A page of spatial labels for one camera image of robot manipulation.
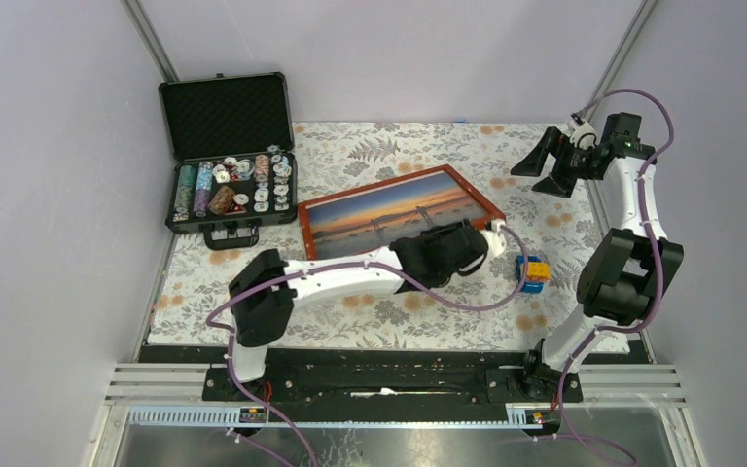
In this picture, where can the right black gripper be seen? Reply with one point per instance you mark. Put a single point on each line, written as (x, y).
(531, 164)

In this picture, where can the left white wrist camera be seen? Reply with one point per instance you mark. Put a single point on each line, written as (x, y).
(494, 236)

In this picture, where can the black poker chip case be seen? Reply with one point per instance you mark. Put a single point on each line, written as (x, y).
(232, 141)

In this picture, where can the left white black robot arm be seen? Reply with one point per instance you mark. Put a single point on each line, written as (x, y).
(267, 292)

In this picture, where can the floral table cloth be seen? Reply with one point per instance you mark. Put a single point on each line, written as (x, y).
(561, 232)

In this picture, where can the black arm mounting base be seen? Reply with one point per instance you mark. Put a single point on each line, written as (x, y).
(364, 369)

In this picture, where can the aluminium rail frame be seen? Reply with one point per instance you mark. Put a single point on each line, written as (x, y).
(201, 395)

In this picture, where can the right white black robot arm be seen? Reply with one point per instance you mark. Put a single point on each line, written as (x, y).
(630, 270)

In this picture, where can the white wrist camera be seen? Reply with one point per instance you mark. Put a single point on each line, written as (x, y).
(584, 136)
(494, 236)

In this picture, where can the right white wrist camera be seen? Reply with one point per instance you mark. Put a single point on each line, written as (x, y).
(584, 136)

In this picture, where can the blue yellow toy block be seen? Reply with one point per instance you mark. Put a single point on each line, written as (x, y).
(532, 274)

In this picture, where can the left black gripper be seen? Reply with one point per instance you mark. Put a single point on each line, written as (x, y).
(435, 231)

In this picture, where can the orange wooden photo frame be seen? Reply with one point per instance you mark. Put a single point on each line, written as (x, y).
(370, 216)

